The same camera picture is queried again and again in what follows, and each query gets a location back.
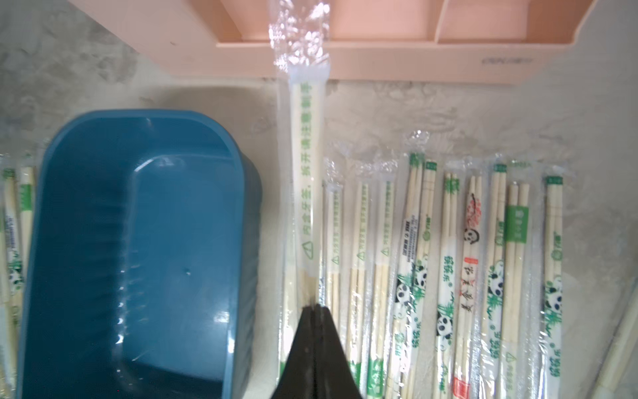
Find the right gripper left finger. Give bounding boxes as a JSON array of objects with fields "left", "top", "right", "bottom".
[{"left": 271, "top": 306, "right": 316, "bottom": 399}]

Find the teal plastic storage box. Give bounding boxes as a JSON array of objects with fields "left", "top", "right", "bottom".
[{"left": 17, "top": 110, "right": 262, "bottom": 398}]

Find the chopsticks red panda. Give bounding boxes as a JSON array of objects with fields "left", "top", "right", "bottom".
[{"left": 453, "top": 158, "right": 484, "bottom": 398}]

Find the chopsticks plain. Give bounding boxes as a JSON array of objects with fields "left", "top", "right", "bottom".
[
  {"left": 269, "top": 1, "right": 331, "bottom": 308},
  {"left": 277, "top": 181, "right": 299, "bottom": 381}
]

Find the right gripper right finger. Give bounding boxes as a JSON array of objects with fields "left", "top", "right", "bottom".
[{"left": 313, "top": 304, "right": 362, "bottom": 399}]

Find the chopsticks pair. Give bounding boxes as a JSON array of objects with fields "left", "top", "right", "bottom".
[
  {"left": 385, "top": 131, "right": 429, "bottom": 398},
  {"left": 347, "top": 161, "right": 371, "bottom": 390},
  {"left": 432, "top": 171, "right": 459, "bottom": 398},
  {"left": 402, "top": 157, "right": 437, "bottom": 398},
  {"left": 479, "top": 161, "right": 507, "bottom": 398}
]

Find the pink desktop file organizer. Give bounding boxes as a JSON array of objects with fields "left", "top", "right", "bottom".
[{"left": 76, "top": 0, "right": 595, "bottom": 84}]

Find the chopsticks green label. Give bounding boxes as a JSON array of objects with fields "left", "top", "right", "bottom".
[{"left": 498, "top": 160, "right": 530, "bottom": 399}]

